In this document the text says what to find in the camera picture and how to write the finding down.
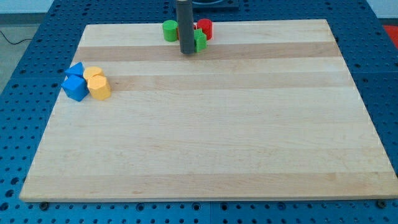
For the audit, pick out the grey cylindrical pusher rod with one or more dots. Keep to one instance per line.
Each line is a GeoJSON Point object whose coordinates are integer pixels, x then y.
{"type": "Point", "coordinates": [184, 14]}

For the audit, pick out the yellow pentagon block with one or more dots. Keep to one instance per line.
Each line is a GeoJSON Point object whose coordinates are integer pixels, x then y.
{"type": "Point", "coordinates": [99, 87]}

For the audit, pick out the green cylinder block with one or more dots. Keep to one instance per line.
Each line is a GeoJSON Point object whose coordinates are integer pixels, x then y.
{"type": "Point", "coordinates": [170, 30]}

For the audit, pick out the red cylinder block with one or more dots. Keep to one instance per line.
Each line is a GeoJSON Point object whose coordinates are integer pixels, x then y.
{"type": "Point", "coordinates": [206, 25]}

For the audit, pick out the green star block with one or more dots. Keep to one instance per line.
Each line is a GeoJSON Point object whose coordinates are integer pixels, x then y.
{"type": "Point", "coordinates": [200, 39]}

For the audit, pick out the yellow rounded block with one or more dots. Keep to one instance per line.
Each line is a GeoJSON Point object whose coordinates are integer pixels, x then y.
{"type": "Point", "coordinates": [90, 72]}

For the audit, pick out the blue triangle block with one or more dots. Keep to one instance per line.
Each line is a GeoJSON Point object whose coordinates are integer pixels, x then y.
{"type": "Point", "coordinates": [76, 70]}

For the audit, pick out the light wooden board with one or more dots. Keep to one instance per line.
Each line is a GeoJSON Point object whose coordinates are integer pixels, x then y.
{"type": "Point", "coordinates": [268, 111]}

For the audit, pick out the blue cube block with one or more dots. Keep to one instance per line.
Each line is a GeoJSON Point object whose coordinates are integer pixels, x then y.
{"type": "Point", "coordinates": [75, 87]}

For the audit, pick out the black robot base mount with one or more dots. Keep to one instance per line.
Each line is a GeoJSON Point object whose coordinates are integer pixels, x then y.
{"type": "Point", "coordinates": [214, 5]}

